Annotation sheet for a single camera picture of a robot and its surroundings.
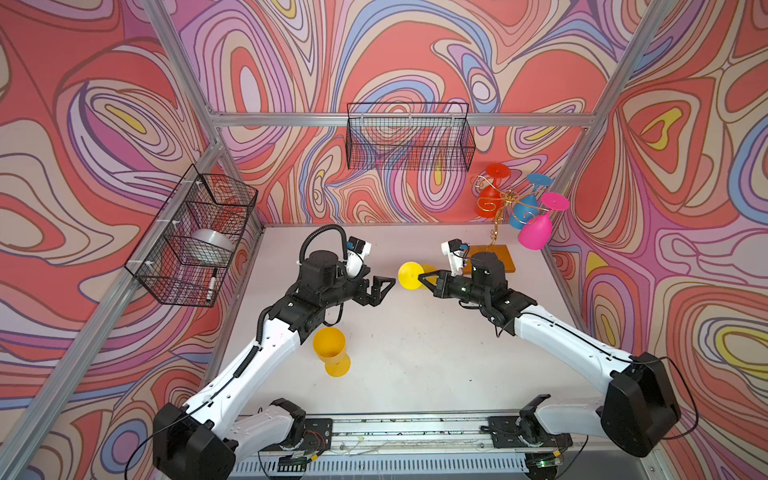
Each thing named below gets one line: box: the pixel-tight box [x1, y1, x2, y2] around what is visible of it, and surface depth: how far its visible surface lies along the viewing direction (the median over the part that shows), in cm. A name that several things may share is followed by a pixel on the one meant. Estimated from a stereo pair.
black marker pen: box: [206, 267, 218, 303], surface depth 75 cm
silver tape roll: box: [182, 228, 234, 267], surface depth 74 cm
